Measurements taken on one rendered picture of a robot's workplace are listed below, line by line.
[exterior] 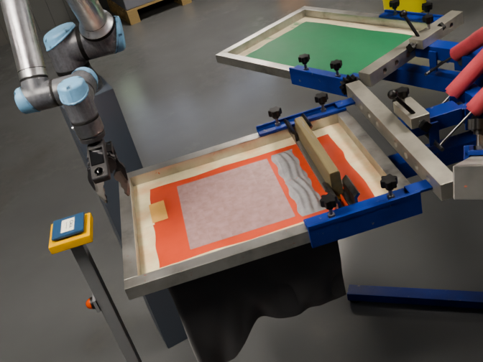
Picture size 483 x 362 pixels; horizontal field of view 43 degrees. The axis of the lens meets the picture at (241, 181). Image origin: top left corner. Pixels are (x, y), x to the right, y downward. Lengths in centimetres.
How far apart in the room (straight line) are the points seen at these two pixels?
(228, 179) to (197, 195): 11
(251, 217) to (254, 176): 21
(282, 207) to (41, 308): 190
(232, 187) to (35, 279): 191
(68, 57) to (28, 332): 158
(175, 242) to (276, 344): 106
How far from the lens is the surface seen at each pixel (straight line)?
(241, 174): 192
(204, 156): 202
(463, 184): 72
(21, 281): 361
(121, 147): 225
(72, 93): 162
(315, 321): 272
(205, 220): 177
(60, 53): 215
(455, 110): 189
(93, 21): 204
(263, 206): 175
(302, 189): 177
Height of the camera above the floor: 196
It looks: 32 degrees down
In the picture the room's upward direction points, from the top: 16 degrees counter-clockwise
